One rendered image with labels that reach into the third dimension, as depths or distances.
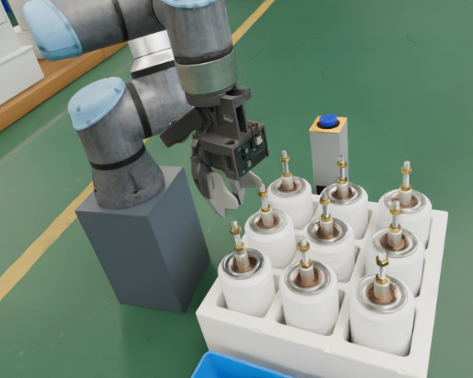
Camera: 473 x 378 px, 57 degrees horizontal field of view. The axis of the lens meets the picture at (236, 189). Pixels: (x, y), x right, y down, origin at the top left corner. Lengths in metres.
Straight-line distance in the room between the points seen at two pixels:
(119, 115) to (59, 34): 0.29
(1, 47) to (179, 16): 2.25
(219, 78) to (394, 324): 0.43
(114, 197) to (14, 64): 1.84
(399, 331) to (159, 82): 0.60
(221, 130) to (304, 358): 0.41
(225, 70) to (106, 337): 0.75
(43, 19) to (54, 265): 0.90
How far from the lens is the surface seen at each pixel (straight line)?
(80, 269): 1.31
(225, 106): 0.55
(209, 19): 0.52
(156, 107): 0.86
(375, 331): 0.72
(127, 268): 1.03
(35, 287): 1.34
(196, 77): 0.54
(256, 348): 0.82
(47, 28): 0.59
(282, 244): 0.84
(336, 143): 1.01
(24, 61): 2.73
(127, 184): 0.90
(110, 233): 0.97
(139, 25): 0.61
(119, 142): 0.87
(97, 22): 0.59
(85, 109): 0.84
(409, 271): 0.79
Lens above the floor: 0.80
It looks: 35 degrees down
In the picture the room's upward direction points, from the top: 12 degrees counter-clockwise
